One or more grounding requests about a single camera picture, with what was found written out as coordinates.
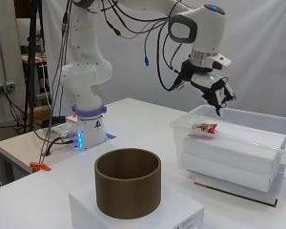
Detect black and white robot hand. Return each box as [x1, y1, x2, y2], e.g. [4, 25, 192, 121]
[189, 51, 237, 117]

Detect red snack packet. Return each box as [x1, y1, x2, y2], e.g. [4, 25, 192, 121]
[188, 122, 218, 140]

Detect clear plastic box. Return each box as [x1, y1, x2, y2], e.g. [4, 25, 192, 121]
[170, 104, 286, 204]

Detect white hanging sheet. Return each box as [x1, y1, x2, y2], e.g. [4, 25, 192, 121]
[42, 0, 286, 120]

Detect white flat box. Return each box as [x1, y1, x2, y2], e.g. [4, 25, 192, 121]
[180, 153, 282, 194]
[182, 119, 286, 176]

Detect book with black edge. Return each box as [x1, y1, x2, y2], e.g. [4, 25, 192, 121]
[187, 170, 286, 208]

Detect brown round tub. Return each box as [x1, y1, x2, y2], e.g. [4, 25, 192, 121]
[93, 147, 162, 220]

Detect black adapter block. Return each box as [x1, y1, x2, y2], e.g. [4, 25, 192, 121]
[40, 115, 67, 129]

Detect cardboard box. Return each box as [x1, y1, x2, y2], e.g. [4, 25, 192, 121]
[28, 104, 53, 122]

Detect white flat box stand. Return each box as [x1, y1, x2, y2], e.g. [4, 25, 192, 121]
[68, 182, 205, 229]

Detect black tripod stand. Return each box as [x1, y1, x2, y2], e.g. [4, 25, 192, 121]
[22, 0, 44, 135]

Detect orange clamp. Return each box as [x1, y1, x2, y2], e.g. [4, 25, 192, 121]
[29, 161, 52, 173]

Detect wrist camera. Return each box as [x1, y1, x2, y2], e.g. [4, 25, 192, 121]
[173, 79, 187, 92]

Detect small robot mount table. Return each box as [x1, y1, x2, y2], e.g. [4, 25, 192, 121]
[0, 120, 118, 192]

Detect grey wall sockets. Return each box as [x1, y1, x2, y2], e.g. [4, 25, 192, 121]
[0, 81, 16, 94]

